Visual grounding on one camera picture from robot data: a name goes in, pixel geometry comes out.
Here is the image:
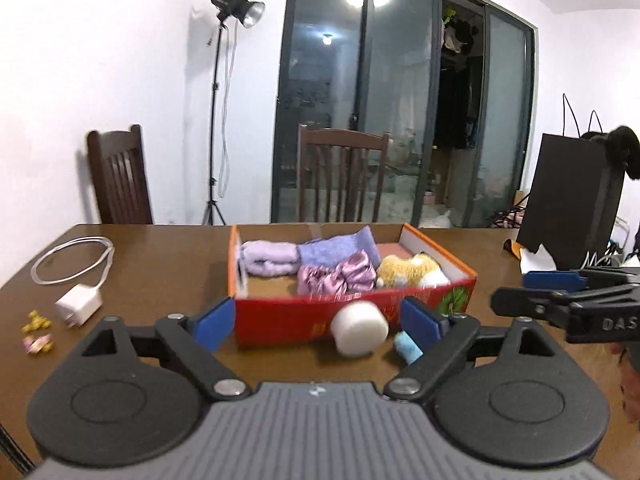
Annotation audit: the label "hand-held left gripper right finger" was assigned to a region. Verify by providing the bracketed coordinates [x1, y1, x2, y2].
[382, 296, 561, 402]

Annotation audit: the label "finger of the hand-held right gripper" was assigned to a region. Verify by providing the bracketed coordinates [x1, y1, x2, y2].
[491, 284, 640, 322]
[522, 267, 640, 291]

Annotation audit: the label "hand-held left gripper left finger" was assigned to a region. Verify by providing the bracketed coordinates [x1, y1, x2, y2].
[80, 296, 251, 403]

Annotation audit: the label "light blue soft roll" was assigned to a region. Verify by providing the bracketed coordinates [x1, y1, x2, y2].
[393, 332, 423, 365]

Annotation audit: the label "yellow white plush toy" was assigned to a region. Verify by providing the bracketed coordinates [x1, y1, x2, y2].
[376, 254, 451, 288]

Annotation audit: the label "light purple towel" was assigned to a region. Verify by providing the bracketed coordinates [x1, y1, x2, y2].
[240, 241, 301, 277]

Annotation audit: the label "orange red cardboard box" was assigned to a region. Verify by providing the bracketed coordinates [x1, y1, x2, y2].
[227, 223, 478, 348]

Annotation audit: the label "purple satin scrunchie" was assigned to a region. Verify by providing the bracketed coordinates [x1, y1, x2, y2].
[297, 252, 377, 296]

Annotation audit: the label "lavender towel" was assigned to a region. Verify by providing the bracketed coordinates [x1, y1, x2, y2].
[298, 226, 378, 268]

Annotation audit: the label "black paper bag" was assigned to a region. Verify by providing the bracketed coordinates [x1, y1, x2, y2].
[516, 95, 628, 271]

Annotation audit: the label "white charger plug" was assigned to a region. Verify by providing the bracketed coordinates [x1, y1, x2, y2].
[55, 284, 103, 328]

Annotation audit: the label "black furry object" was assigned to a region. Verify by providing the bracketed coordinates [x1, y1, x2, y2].
[607, 127, 640, 181]

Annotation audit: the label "dark wooden slatted chair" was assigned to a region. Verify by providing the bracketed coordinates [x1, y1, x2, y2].
[297, 124, 391, 223]
[87, 125, 153, 225]

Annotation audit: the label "dark framed sliding glass door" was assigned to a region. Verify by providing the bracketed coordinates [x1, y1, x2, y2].
[272, 0, 538, 228]

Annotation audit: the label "hanging clothes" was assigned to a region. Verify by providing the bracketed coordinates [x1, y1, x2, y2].
[442, 7, 476, 53]

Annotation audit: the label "black studio light on stand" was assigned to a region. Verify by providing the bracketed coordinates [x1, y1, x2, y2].
[202, 0, 266, 226]

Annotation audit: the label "tangled cables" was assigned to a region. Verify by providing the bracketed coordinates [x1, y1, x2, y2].
[582, 217, 640, 268]

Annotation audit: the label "white charging cable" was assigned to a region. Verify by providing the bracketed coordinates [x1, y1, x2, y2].
[31, 236, 115, 286]

